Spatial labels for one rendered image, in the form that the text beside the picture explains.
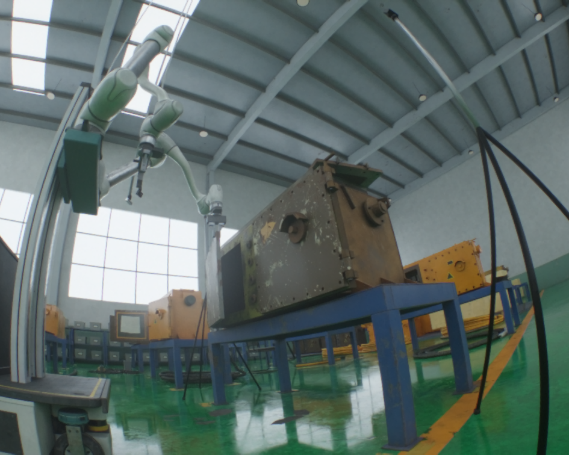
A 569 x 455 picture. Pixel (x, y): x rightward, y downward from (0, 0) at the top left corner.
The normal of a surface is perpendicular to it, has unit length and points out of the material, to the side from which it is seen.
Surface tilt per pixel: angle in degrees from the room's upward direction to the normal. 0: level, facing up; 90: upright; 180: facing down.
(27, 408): 90
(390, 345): 90
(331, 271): 90
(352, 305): 90
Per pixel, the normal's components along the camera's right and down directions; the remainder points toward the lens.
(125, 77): 0.83, -0.22
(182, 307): 0.59, -0.39
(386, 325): -0.81, -0.15
